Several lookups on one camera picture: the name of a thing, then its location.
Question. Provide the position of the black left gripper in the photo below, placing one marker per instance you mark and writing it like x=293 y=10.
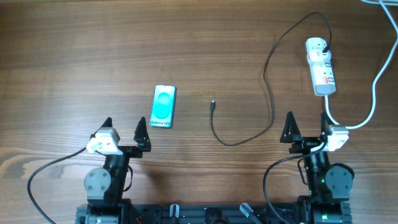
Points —
x=126 y=149

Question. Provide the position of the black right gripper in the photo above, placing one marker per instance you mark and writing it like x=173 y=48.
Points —
x=306 y=144

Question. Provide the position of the turquoise screen smartphone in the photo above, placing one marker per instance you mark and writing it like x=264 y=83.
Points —
x=163 y=103

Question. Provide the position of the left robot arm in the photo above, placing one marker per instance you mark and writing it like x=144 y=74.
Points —
x=105 y=186

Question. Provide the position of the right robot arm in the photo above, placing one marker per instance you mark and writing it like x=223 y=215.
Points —
x=328 y=184

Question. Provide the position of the white charger plug adapter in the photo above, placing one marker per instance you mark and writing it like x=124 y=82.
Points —
x=317 y=56

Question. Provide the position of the white power strip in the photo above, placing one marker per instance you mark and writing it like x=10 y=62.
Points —
x=323 y=80

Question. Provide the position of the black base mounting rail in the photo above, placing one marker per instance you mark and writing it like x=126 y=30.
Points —
x=214 y=214

